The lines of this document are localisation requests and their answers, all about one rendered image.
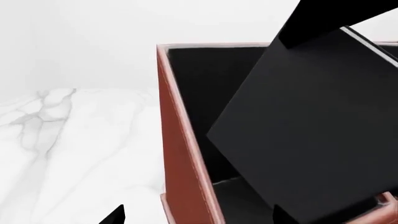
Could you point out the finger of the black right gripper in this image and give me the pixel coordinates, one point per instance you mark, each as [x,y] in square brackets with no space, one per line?
[317,16]

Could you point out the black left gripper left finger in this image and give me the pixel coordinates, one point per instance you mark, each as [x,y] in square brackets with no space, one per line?
[115,218]

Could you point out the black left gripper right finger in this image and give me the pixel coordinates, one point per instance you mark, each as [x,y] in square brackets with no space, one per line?
[280,218]

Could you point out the black hardcover book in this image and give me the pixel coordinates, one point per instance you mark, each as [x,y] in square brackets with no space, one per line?
[311,130]

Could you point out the brown leather caddy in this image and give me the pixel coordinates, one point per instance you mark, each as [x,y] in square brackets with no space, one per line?
[178,140]

